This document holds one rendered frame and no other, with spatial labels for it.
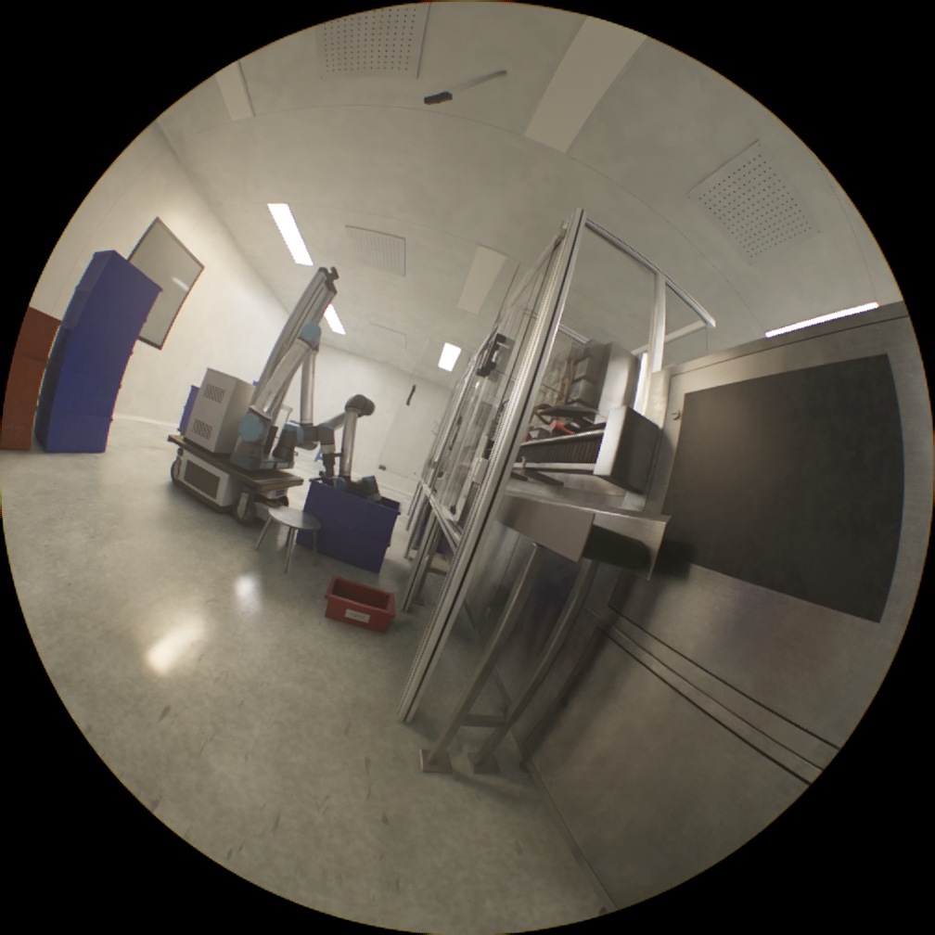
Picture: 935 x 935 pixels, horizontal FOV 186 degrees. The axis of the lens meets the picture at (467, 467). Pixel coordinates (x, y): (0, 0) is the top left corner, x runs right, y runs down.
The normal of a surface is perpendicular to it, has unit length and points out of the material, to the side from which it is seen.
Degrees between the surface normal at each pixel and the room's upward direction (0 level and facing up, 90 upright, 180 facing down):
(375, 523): 90
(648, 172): 180
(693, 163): 180
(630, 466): 90
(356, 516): 90
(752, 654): 90
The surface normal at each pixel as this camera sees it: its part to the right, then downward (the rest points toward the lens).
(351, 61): -0.34, 0.94
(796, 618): -0.92, -0.34
